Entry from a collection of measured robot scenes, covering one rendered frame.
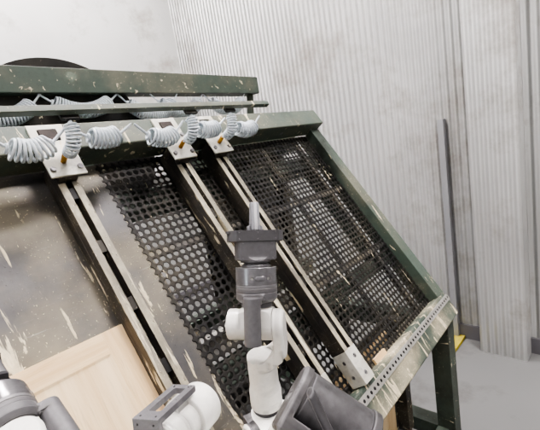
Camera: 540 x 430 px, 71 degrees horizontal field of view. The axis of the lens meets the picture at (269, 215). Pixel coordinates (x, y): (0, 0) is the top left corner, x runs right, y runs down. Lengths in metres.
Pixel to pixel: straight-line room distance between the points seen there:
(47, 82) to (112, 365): 1.16
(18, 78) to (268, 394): 1.43
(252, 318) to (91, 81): 1.38
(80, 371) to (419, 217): 2.81
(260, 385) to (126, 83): 1.48
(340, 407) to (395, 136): 2.83
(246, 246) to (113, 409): 0.52
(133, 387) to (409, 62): 2.88
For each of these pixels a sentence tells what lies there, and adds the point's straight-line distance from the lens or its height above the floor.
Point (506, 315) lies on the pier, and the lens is 3.26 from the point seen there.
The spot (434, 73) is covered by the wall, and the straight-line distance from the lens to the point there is 3.21.
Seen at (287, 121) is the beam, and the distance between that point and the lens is 1.99.
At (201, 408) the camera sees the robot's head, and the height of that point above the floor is 1.43.
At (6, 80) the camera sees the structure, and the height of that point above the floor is 2.14.
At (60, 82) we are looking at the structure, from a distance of 1.82.
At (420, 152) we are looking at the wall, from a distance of 3.25.
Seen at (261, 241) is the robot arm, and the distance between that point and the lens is 0.80.
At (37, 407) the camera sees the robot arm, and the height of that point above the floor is 1.43.
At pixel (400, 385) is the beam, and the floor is 0.83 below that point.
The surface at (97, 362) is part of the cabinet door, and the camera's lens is 1.08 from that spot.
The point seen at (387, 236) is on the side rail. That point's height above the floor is 1.21.
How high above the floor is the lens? 1.75
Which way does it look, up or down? 10 degrees down
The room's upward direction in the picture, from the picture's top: 9 degrees counter-clockwise
